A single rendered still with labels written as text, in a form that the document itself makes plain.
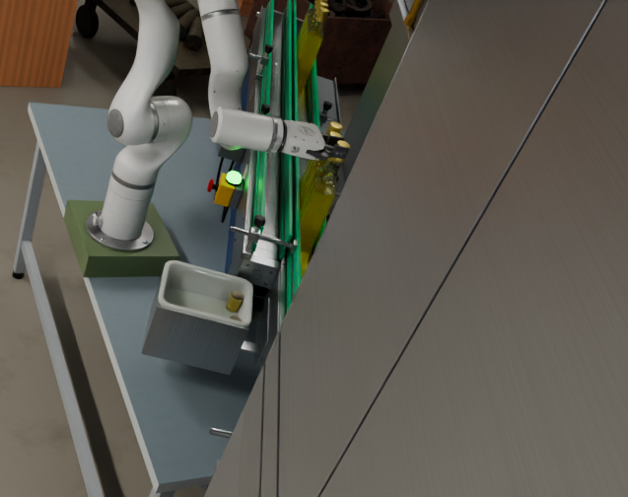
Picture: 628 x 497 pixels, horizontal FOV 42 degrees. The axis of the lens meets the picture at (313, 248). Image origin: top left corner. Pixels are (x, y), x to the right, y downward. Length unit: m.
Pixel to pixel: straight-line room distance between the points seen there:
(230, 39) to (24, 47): 2.74
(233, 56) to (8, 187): 2.14
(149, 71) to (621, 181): 1.77
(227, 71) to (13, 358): 1.57
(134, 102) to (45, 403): 1.26
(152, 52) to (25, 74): 2.58
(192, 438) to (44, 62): 2.99
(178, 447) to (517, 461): 1.58
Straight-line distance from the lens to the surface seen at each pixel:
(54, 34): 4.59
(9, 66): 4.60
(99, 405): 3.03
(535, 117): 0.54
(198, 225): 2.65
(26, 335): 3.21
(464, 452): 0.51
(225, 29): 1.93
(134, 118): 2.12
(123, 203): 2.28
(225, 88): 1.98
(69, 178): 2.69
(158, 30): 2.10
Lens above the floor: 2.25
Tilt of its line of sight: 33 degrees down
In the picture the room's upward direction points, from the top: 24 degrees clockwise
